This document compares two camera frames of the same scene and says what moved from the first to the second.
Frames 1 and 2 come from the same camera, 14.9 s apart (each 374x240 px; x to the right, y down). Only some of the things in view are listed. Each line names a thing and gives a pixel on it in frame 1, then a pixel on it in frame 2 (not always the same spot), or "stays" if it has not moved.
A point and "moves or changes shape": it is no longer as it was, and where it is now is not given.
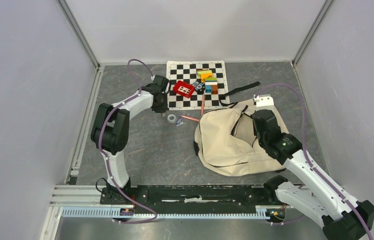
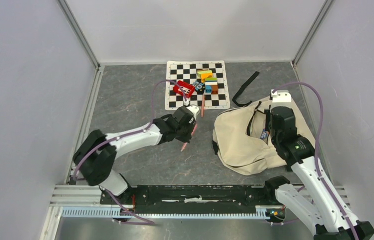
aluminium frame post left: [68, 11] stays
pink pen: [203, 104] stays
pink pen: [193, 119] moves or changes shape
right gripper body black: [261, 140] -> [275, 138]
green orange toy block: [204, 74] stays
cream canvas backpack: [226, 143] moves or changes shape
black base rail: [191, 199] stays
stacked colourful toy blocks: [211, 85] stays
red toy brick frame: [183, 88] stays
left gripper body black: [162, 107] -> [184, 133]
